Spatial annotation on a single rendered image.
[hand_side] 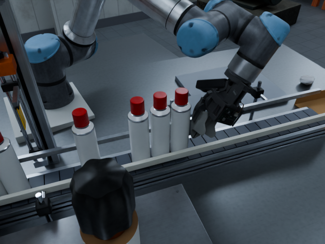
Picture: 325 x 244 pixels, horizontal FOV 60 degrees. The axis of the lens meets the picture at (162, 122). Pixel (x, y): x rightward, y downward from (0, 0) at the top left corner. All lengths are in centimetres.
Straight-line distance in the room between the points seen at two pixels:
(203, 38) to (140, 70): 77
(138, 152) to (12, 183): 30
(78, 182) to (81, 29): 74
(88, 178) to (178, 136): 42
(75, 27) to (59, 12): 284
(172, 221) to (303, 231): 32
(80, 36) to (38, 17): 298
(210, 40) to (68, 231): 50
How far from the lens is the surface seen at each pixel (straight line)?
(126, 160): 80
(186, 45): 59
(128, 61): 141
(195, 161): 80
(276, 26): 69
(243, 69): 69
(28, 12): 400
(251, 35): 69
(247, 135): 85
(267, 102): 93
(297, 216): 82
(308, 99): 123
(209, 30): 58
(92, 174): 38
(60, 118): 104
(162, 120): 69
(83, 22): 102
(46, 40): 105
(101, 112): 107
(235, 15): 69
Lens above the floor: 146
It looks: 39 degrees down
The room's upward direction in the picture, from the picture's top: straight up
